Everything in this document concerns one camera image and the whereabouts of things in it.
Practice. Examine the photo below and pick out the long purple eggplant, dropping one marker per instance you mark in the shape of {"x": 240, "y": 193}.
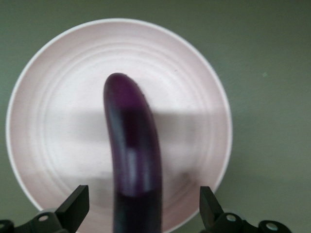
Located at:
{"x": 132, "y": 133}

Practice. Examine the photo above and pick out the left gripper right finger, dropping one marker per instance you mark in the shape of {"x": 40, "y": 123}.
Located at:
{"x": 213, "y": 213}

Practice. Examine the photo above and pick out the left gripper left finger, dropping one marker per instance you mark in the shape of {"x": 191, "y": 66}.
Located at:
{"x": 75, "y": 208}

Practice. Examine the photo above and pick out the pale pink round plate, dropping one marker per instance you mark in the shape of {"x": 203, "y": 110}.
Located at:
{"x": 60, "y": 109}

